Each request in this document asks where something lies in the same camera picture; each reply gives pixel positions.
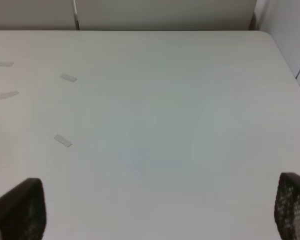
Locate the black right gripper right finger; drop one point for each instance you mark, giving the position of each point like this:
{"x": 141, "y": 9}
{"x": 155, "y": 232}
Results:
{"x": 287, "y": 206}

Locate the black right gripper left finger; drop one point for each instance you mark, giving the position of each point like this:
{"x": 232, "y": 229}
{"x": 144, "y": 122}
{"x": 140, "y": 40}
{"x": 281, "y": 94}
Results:
{"x": 23, "y": 214}

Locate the clear tape piece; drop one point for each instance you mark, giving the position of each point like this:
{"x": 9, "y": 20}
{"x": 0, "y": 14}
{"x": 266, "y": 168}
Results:
{"x": 5, "y": 95}
{"x": 6, "y": 63}
{"x": 68, "y": 78}
{"x": 63, "y": 140}

